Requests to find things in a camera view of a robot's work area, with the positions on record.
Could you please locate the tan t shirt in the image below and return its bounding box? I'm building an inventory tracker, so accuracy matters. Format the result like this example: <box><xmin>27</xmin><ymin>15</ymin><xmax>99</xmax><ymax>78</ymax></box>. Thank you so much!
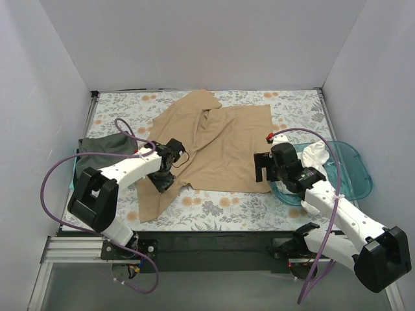
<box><xmin>136</xmin><ymin>89</ymin><xmax>272</xmax><ymax>222</ymax></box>

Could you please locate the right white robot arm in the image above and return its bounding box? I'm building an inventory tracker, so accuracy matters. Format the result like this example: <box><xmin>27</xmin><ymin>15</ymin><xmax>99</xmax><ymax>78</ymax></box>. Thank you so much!
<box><xmin>254</xmin><ymin>142</ymin><xmax>412</xmax><ymax>293</ymax></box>

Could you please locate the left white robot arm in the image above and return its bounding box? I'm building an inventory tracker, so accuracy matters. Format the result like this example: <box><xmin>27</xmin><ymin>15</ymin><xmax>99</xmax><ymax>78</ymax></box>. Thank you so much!
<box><xmin>68</xmin><ymin>139</ymin><xmax>185</xmax><ymax>259</ymax></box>

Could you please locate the white t shirt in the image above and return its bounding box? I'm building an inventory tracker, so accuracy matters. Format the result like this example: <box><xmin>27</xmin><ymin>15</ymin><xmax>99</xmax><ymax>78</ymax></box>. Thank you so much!
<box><xmin>279</xmin><ymin>141</ymin><xmax>329</xmax><ymax>216</ymax></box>

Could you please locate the dark grey folded t shirt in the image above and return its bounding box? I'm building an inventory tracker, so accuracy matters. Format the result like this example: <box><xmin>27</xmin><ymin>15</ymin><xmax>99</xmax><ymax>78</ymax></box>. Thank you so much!
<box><xmin>75</xmin><ymin>133</ymin><xmax>137</xmax><ymax>174</ymax></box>

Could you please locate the floral table cloth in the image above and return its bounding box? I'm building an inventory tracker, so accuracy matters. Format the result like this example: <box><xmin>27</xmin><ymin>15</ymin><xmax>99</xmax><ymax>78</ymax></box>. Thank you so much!
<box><xmin>87</xmin><ymin>90</ymin><xmax>332</xmax><ymax>231</ymax></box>

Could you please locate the teal plastic basket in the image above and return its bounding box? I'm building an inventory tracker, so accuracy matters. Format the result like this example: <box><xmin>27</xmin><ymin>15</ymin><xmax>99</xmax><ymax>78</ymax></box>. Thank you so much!
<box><xmin>268</xmin><ymin>141</ymin><xmax>373</xmax><ymax>206</ymax></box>

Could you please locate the teal folded t shirt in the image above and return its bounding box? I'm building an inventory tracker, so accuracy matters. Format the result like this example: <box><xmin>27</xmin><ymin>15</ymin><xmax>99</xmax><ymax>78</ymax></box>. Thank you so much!
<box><xmin>69</xmin><ymin>156</ymin><xmax>80</xmax><ymax>190</ymax></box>

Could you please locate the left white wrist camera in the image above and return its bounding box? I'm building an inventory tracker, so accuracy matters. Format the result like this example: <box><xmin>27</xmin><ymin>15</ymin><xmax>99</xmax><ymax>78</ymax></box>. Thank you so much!
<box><xmin>134</xmin><ymin>147</ymin><xmax>155</xmax><ymax>158</ymax></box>

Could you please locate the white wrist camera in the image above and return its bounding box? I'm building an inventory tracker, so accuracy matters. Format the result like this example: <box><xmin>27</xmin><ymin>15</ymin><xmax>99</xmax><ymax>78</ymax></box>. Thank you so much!
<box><xmin>266</xmin><ymin>133</ymin><xmax>289</xmax><ymax>152</ymax></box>
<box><xmin>134</xmin><ymin>147</ymin><xmax>155</xmax><ymax>158</ymax></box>

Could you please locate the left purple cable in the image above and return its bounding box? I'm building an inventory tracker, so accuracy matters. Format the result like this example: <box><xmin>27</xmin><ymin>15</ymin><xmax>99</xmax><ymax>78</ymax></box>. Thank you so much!
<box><xmin>39</xmin><ymin>118</ymin><xmax>160</xmax><ymax>295</ymax></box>

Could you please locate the purple cable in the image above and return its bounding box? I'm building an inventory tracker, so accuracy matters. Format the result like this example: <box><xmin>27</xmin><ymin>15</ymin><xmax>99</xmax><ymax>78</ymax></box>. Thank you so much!
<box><xmin>272</xmin><ymin>127</ymin><xmax>344</xmax><ymax>305</ymax></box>
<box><xmin>39</xmin><ymin>118</ymin><xmax>160</xmax><ymax>295</ymax></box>

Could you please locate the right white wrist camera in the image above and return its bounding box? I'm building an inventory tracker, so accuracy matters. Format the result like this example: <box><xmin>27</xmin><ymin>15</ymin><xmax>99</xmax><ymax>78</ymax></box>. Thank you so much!
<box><xmin>266</xmin><ymin>133</ymin><xmax>289</xmax><ymax>152</ymax></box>

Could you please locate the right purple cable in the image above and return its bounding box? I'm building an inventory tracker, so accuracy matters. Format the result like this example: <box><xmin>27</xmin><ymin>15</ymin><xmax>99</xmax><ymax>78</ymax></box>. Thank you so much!
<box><xmin>272</xmin><ymin>127</ymin><xmax>344</xmax><ymax>305</ymax></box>

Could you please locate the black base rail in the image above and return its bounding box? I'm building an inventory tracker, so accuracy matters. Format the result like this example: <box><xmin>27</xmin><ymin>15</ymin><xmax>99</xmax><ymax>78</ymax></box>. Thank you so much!
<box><xmin>97</xmin><ymin>226</ymin><xmax>335</xmax><ymax>273</ymax></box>

